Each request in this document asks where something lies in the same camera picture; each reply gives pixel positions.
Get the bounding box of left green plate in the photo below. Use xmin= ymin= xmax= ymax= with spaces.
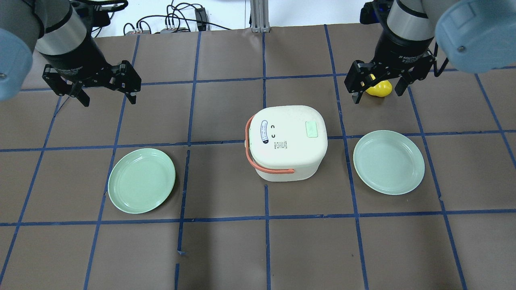
xmin=107 ymin=147 xmax=176 ymax=214

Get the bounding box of black cables bundle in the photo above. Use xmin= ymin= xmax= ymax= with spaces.
xmin=123 ymin=0 xmax=232 ymax=36

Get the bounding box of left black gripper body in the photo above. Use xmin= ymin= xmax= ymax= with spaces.
xmin=42 ymin=37 xmax=117 ymax=90

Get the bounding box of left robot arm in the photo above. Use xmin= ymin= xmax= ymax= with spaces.
xmin=0 ymin=0 xmax=141 ymax=107

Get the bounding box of black power adapter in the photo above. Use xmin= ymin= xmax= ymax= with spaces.
xmin=195 ymin=7 xmax=208 ymax=31

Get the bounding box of green plate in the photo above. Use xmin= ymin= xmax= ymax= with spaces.
xmin=107 ymin=147 xmax=176 ymax=214
xmin=353 ymin=130 xmax=425 ymax=196

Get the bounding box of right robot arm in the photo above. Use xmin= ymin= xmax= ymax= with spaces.
xmin=344 ymin=0 xmax=516 ymax=104

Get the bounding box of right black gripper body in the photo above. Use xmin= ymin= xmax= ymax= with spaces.
xmin=371 ymin=34 xmax=436 ymax=81

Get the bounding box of aluminium frame post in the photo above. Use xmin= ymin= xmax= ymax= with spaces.
xmin=250 ymin=0 xmax=270 ymax=33

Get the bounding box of yellow lemon toy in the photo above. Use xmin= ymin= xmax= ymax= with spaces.
xmin=366 ymin=80 xmax=393 ymax=97

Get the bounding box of right green plate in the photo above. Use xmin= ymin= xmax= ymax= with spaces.
xmin=353 ymin=130 xmax=425 ymax=196

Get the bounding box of white rice cooker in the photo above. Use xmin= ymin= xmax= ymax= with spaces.
xmin=245 ymin=105 xmax=328 ymax=182

